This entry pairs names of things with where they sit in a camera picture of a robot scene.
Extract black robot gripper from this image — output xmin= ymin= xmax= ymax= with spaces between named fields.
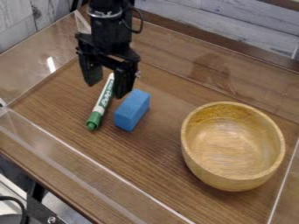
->
xmin=75 ymin=11 xmax=141 ymax=99

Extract green dry erase marker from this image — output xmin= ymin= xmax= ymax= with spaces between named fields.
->
xmin=87 ymin=73 xmax=115 ymax=130

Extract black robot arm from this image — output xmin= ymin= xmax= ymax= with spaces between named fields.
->
xmin=75 ymin=0 xmax=143 ymax=99

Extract brown wooden bowl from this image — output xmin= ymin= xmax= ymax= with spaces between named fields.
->
xmin=180 ymin=101 xmax=285 ymax=192

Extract blue foam block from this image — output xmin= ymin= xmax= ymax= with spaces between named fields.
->
xmin=113 ymin=89 xmax=151 ymax=131

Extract clear acrylic tray wall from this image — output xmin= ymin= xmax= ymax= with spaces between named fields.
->
xmin=0 ymin=10 xmax=299 ymax=224

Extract black cable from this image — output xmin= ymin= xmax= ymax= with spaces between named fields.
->
xmin=0 ymin=195 xmax=29 ymax=224

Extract black metal table bracket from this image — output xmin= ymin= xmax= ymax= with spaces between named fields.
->
xmin=24 ymin=182 xmax=68 ymax=224

